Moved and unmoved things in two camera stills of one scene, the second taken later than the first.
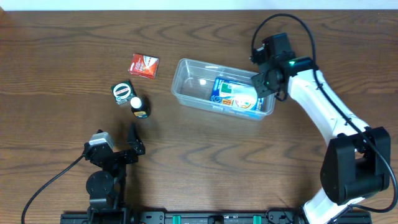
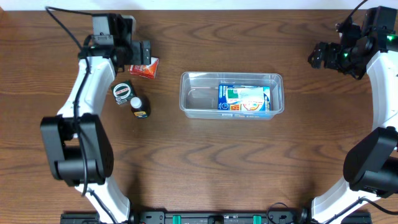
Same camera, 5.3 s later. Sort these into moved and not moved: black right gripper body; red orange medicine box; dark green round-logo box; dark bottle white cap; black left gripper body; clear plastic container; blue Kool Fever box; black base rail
Moved: black left gripper body; clear plastic container; blue Kool Fever box; black right gripper body
Not moved: red orange medicine box; black base rail; dark green round-logo box; dark bottle white cap
